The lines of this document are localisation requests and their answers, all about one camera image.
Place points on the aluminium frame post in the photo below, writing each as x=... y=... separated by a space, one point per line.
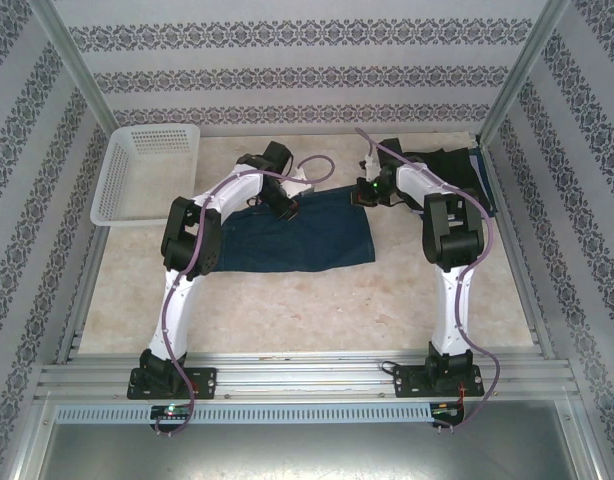
x=528 y=55
x=72 y=55

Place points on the blue denim skirt with waistband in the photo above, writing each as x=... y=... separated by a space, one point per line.
x=492 y=205

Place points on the dark blue denim skirt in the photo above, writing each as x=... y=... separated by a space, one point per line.
x=312 y=235

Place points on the small controller board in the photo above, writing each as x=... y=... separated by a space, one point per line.
x=444 y=410

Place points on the grey metal sheet panel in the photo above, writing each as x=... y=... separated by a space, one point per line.
x=307 y=455

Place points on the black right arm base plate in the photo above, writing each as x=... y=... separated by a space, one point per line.
x=407 y=382

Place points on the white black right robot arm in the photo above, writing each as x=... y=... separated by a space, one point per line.
x=447 y=240

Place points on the black fabric skirt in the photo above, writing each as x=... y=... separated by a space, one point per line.
x=447 y=165

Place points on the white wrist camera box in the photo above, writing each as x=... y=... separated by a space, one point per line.
x=369 y=164
x=297 y=186

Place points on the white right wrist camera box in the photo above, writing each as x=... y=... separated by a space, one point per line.
x=369 y=164

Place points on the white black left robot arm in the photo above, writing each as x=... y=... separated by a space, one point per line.
x=177 y=240

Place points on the aluminium mounting rail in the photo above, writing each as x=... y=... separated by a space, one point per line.
x=297 y=377

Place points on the white plastic mesh basket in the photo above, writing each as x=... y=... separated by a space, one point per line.
x=147 y=175

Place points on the controller board with green light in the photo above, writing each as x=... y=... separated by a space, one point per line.
x=169 y=411

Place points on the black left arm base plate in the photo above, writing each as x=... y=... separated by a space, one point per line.
x=204 y=382

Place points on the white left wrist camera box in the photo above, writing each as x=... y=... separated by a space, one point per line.
x=297 y=186

